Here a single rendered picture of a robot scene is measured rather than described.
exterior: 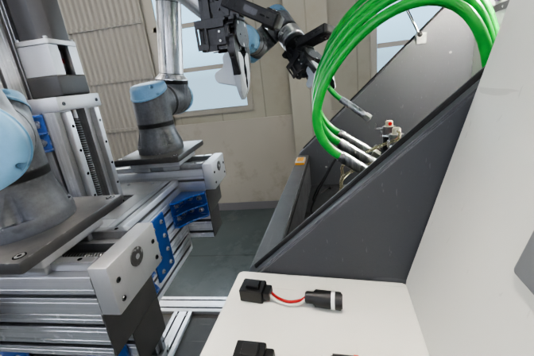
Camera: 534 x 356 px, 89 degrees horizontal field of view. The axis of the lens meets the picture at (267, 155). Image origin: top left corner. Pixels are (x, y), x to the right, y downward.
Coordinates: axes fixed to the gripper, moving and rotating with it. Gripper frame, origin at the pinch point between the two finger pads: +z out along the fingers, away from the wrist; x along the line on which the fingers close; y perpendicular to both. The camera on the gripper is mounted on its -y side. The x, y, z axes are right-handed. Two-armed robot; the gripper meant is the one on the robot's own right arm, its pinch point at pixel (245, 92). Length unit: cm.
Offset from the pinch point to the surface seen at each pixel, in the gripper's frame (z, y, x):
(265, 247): 26.5, -4.4, 13.8
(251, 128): 41, 58, -180
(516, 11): -5.4, -32.1, 25.2
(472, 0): -9.7, -36.9, 4.8
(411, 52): -5, -40, -43
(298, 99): 17, 11, -158
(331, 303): 22.2, -16.3, 29.2
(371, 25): -7.5, -22.5, 12.8
